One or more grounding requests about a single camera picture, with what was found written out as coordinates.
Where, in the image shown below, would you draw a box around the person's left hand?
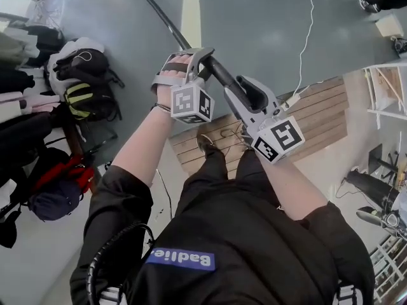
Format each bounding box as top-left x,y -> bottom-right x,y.
156,54 -> 193,108

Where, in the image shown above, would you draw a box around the person's right forearm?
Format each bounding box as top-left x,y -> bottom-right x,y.
254,149 -> 328,222

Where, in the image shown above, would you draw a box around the black vacuum cleaner hose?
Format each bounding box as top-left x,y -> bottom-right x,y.
131,0 -> 245,95

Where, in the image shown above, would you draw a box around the person's black trousers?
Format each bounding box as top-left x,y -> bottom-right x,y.
176,144 -> 284,215

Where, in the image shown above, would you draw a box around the pile of dark clothes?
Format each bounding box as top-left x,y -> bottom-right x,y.
0,24 -> 68,184

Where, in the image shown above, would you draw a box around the black and white backpack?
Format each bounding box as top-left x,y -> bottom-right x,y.
46,36 -> 125,90

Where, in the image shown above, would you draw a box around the black scooter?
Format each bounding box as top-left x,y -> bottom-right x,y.
345,168 -> 407,241

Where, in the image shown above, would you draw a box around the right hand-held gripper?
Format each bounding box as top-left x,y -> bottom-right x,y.
223,75 -> 307,165

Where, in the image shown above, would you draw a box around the black wristband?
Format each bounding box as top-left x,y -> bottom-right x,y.
151,102 -> 172,114

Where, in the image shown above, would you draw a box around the black floor stand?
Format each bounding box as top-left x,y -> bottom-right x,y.
367,143 -> 402,178

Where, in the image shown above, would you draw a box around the white shelf unit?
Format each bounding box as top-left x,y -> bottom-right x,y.
363,64 -> 407,130

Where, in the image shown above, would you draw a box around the flat black bag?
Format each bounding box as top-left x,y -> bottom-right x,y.
76,119 -> 119,156

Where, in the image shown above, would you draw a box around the thin grey floor cable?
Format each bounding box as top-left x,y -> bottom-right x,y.
155,168 -> 174,220

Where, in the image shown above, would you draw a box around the person's black jacket blue label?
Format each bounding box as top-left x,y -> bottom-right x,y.
69,165 -> 376,305

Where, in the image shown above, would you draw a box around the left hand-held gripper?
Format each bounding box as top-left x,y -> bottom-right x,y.
151,46 -> 215,126

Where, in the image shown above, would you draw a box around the wooden slat pallet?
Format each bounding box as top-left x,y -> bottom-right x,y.
168,76 -> 349,176

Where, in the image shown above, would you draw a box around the white power cable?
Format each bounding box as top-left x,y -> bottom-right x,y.
291,0 -> 316,98

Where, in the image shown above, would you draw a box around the white power strip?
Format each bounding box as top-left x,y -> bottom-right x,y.
279,93 -> 301,111

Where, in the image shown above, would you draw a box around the person's brown shoe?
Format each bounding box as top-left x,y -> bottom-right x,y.
196,133 -> 223,158

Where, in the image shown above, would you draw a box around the black backpack yellow stripes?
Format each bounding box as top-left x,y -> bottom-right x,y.
63,83 -> 123,122

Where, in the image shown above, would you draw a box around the black ribbed cable conduit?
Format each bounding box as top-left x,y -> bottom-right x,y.
85,220 -> 155,305

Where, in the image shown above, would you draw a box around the black sneaker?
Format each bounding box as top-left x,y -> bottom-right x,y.
390,36 -> 407,57

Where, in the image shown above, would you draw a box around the person's left forearm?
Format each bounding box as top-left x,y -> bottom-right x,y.
111,105 -> 177,187

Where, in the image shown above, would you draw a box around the white wire rack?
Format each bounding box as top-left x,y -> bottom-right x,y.
368,233 -> 407,305

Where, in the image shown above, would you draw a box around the silver metal truss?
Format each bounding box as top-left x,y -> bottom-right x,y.
28,0 -> 65,29

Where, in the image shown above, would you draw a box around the red bag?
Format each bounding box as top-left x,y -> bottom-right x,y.
31,155 -> 96,197

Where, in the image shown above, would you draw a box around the cardboard box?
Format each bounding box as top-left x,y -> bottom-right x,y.
375,13 -> 405,38

